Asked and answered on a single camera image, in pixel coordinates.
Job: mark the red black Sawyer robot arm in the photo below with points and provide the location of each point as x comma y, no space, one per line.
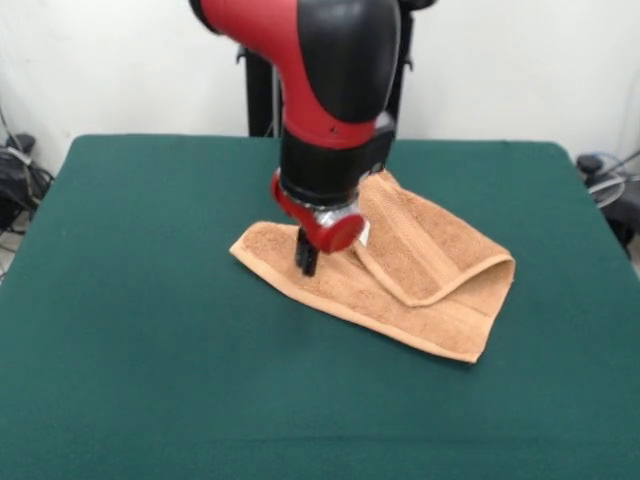
330,90

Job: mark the dark green table cloth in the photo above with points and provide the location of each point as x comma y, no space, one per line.
150,350

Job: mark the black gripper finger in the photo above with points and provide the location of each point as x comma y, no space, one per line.
311,257
300,245

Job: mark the tan terry towel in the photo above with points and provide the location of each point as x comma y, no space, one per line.
425,270

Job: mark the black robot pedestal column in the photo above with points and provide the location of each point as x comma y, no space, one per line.
260,100

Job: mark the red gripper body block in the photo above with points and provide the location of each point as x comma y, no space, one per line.
340,235

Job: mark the black equipment bundle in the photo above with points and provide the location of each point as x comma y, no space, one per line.
20,190

